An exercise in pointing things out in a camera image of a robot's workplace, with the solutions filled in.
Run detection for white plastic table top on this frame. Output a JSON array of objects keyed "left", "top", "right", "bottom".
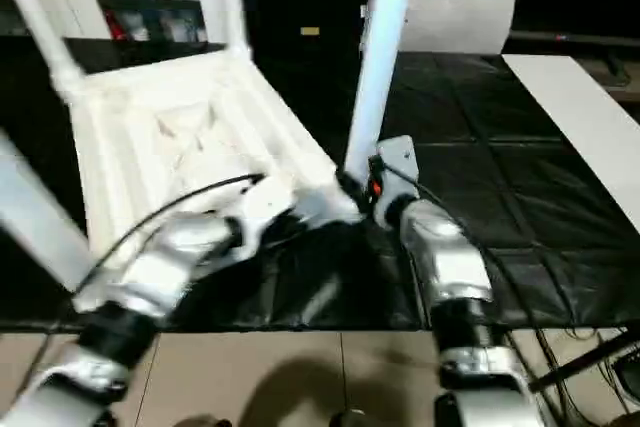
[{"left": 54, "top": 46, "right": 367, "bottom": 294}]

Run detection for black work mat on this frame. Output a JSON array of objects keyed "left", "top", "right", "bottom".
[{"left": 0, "top": 33, "right": 640, "bottom": 334}]

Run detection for grey white pillow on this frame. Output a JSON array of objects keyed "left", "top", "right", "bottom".
[{"left": 359, "top": 0, "right": 522, "bottom": 57}]

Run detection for white board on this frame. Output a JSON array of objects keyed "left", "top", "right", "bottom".
[{"left": 499, "top": 51, "right": 640, "bottom": 235}]

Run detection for black stand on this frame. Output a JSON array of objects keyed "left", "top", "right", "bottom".
[{"left": 528, "top": 331, "right": 640, "bottom": 394}]

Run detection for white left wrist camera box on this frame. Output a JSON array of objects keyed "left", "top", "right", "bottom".
[{"left": 226, "top": 174, "right": 297, "bottom": 250}]

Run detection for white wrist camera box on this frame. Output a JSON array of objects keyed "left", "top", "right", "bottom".
[
  {"left": 226, "top": 174, "right": 297, "bottom": 250},
  {"left": 369, "top": 134, "right": 420, "bottom": 224}
]

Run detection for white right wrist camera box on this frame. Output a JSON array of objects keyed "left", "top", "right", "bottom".
[{"left": 369, "top": 134, "right": 420, "bottom": 224}]

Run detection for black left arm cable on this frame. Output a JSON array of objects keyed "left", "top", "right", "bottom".
[{"left": 38, "top": 174, "right": 265, "bottom": 350}]

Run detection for black floor cables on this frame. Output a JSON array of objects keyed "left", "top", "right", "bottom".
[{"left": 538, "top": 325, "right": 640, "bottom": 393}]

